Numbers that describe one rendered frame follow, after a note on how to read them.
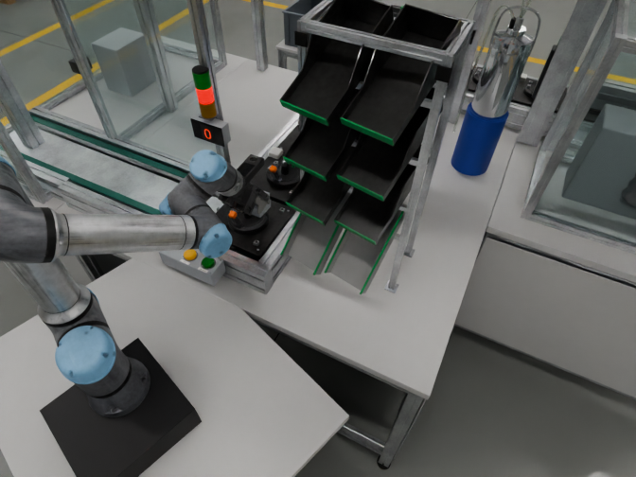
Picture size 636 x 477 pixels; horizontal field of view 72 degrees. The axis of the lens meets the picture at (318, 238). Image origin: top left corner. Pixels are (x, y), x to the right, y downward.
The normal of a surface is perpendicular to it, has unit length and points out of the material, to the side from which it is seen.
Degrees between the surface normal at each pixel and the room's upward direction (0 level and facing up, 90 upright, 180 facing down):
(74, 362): 7
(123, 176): 0
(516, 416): 0
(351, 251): 45
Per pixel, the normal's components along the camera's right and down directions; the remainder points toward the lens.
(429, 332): 0.01, -0.65
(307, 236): -0.41, -0.04
